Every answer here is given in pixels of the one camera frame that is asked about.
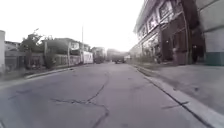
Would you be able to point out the grey painted wall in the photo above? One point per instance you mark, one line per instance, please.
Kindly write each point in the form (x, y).
(40, 60)

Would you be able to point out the house behind wall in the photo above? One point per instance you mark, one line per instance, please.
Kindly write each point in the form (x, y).
(68, 45)

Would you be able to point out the pole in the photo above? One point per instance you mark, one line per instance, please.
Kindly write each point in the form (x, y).
(82, 41)

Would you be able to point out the vehicle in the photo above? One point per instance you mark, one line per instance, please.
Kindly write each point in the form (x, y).
(118, 59)

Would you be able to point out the grey asphalt road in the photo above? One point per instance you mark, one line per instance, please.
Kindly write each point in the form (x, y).
(100, 93)

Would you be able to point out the pale building with dark base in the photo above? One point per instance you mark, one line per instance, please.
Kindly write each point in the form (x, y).
(213, 30)

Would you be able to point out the grey concrete pavement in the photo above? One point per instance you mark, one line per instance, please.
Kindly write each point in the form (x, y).
(193, 81)

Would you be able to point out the tree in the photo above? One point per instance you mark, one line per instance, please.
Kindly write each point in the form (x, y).
(31, 43)

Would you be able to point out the dark multi-storey building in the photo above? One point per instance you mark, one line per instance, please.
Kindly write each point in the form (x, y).
(166, 33)

